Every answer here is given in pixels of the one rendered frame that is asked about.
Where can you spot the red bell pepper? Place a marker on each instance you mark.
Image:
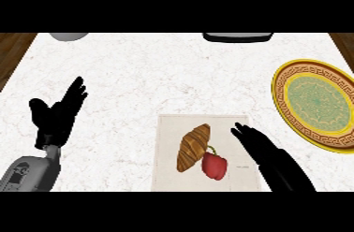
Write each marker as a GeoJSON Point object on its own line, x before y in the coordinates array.
{"type": "Point", "coordinates": [216, 166]}

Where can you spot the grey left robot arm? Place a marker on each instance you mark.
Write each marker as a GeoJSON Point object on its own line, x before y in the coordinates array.
{"type": "Point", "coordinates": [32, 173]}

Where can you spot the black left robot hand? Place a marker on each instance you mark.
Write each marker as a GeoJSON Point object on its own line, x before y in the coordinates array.
{"type": "Point", "coordinates": [54, 118]}

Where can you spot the grey round object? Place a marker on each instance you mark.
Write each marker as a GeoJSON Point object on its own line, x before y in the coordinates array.
{"type": "Point", "coordinates": [69, 36]}

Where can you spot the brown croissant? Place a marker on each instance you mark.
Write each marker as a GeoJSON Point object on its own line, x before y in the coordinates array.
{"type": "Point", "coordinates": [193, 147]}

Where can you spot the beige placemat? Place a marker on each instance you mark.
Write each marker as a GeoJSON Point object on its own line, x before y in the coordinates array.
{"type": "Point", "coordinates": [205, 154]}

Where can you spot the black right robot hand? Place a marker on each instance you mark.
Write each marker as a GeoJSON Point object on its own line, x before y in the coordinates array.
{"type": "Point", "coordinates": [272, 157]}

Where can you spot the yellow patterned plate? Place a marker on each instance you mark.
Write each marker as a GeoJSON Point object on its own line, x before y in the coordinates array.
{"type": "Point", "coordinates": [318, 105]}

